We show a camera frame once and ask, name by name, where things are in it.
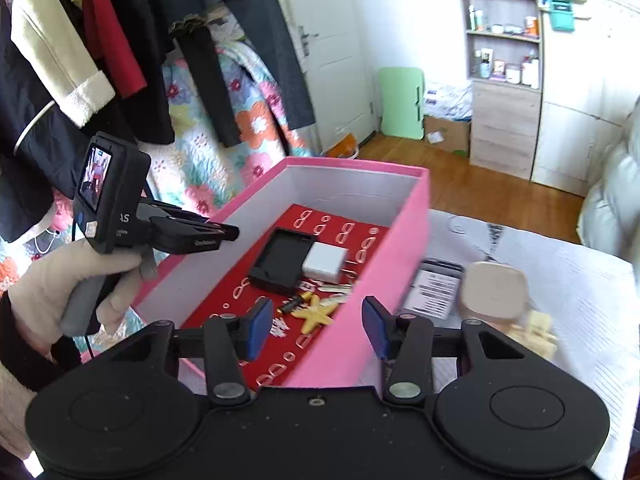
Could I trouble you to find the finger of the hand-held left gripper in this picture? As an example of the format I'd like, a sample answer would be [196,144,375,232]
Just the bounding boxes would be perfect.
[197,221,240,243]

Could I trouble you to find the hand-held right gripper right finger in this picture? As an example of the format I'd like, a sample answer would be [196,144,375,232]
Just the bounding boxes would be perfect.
[362,296,526,405]

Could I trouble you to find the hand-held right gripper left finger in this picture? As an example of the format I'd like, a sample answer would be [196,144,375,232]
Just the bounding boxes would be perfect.
[117,297,273,406]

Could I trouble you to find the pink box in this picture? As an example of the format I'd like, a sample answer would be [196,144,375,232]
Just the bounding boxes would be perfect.
[132,156,431,391]

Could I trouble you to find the key bunch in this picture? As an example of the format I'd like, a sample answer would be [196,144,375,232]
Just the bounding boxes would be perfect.
[297,280,356,306]

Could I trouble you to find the yellow starfish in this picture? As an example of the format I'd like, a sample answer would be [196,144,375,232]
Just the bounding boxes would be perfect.
[291,294,346,335]

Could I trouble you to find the black rectangular device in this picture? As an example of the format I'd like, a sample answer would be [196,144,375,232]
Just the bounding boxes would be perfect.
[248,228,317,297]

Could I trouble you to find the grey pocket router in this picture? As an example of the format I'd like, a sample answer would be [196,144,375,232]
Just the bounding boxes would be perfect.
[402,258,463,321]

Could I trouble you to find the white charger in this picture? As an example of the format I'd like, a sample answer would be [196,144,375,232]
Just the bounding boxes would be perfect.
[301,243,347,283]

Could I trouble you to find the beige square case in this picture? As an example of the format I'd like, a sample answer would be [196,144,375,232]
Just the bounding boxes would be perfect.
[457,261,530,326]

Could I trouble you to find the person's left forearm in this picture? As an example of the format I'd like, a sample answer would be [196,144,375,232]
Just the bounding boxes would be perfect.
[0,290,83,393]

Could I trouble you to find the person's left hand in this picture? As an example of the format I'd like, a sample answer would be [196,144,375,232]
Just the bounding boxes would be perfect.
[10,249,156,361]

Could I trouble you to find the red patterned paper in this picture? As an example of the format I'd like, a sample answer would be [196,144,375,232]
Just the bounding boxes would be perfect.
[180,203,396,391]

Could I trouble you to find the floral quilt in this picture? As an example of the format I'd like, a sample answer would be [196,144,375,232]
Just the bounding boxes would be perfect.
[0,40,313,356]

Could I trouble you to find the black jacket white piping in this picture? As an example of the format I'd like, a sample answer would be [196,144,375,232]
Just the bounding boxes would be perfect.
[0,0,101,243]

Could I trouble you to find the black ruffled sleeve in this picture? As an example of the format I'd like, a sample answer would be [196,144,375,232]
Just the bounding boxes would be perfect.
[170,15,241,148]

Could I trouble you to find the orange plastic bag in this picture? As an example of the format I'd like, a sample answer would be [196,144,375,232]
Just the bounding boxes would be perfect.
[325,132,361,161]

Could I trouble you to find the red garment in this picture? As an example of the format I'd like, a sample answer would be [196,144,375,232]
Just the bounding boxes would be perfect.
[82,0,148,98]

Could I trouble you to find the black hanging garment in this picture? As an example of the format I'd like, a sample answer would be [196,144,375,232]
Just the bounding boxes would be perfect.
[95,0,176,146]

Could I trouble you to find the cream jacket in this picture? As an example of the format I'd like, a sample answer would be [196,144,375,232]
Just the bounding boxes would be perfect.
[10,0,116,128]

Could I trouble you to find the cream plastic clip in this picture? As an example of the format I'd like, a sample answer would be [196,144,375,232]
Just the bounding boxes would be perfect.
[510,310,558,361]

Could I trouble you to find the dark grey hanging garment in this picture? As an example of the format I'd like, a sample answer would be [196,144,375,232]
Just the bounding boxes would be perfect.
[192,0,316,131]

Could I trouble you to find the white patterned tablecloth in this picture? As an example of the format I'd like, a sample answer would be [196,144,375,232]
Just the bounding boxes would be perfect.
[350,209,640,480]

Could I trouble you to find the white door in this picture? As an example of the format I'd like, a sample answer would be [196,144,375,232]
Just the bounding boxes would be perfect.
[272,0,376,156]

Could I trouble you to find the cardboard box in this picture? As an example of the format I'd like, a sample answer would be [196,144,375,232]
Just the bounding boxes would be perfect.
[422,116,471,156]

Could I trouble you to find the white printed packages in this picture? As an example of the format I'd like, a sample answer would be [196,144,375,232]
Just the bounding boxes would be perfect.
[424,82,473,123]

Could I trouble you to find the wooden bookshelf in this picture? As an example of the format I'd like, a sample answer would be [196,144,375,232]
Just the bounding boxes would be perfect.
[457,0,546,181]

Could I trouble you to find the person's light fuzzy clothing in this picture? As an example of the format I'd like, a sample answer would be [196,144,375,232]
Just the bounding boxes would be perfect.
[0,362,41,461]

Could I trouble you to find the grey puffer jacket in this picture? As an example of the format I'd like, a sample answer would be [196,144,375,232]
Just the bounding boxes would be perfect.
[577,95,640,261]

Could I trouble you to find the row of cosmetic jars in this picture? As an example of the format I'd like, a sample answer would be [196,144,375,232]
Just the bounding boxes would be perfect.
[472,47,541,88]

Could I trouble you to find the row of toiletry bottles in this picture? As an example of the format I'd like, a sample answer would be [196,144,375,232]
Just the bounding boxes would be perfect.
[467,4,541,38]

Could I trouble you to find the wooden wardrobe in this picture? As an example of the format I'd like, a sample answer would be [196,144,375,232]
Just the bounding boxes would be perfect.
[531,0,640,198]

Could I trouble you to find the teal pouch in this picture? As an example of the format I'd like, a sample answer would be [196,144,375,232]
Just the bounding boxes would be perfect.
[547,0,576,33]

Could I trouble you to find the metal door handle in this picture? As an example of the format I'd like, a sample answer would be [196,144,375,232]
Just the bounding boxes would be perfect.
[298,25,321,56]

